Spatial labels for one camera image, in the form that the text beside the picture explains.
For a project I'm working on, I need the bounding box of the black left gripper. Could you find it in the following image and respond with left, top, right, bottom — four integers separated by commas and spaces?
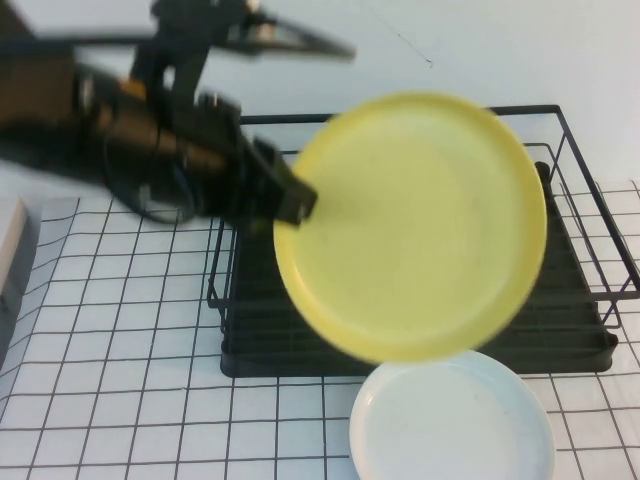
187, 91, 320, 227

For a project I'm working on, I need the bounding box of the yellow round plate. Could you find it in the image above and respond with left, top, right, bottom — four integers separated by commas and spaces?
272, 91, 549, 365

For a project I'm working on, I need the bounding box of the white round plate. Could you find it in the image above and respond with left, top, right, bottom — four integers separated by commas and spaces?
348, 349, 557, 480

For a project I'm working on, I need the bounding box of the black plastic drip tray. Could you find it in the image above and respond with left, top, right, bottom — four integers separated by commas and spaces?
219, 160, 620, 379

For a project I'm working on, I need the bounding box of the white black-grid tablecloth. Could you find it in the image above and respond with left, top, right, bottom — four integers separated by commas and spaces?
0, 180, 640, 480

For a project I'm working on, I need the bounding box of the beige box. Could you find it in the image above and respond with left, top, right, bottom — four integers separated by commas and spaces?
0, 197, 42, 371

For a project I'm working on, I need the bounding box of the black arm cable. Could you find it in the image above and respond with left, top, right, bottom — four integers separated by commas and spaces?
102, 134, 199, 225

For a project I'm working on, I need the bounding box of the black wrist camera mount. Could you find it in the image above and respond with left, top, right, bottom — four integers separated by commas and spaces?
149, 0, 357, 64

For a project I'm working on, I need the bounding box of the black wire dish rack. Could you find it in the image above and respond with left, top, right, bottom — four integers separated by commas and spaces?
206, 103, 640, 351

